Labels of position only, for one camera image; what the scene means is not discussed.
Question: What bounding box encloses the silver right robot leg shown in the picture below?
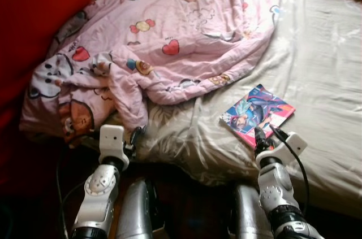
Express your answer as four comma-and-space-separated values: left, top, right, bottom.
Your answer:
229, 182, 272, 239

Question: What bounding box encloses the red folded mattress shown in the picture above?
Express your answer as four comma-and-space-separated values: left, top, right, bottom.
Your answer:
0, 0, 102, 155

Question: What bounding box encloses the bed with beige leaf sheet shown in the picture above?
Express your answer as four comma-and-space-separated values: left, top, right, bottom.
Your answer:
90, 0, 362, 217

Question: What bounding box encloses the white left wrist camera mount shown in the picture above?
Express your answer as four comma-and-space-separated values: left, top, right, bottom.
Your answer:
98, 124, 126, 171

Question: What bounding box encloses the pink cartoon print quilt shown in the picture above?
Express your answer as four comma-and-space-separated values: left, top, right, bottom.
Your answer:
20, 0, 283, 149

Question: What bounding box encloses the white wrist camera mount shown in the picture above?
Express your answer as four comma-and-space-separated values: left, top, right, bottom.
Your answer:
256, 132, 309, 169
98, 124, 126, 171

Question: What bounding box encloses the colourful comic book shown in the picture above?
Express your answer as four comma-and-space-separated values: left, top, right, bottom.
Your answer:
219, 84, 296, 149

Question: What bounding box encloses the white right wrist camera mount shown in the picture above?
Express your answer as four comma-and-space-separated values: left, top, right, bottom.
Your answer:
256, 132, 309, 169

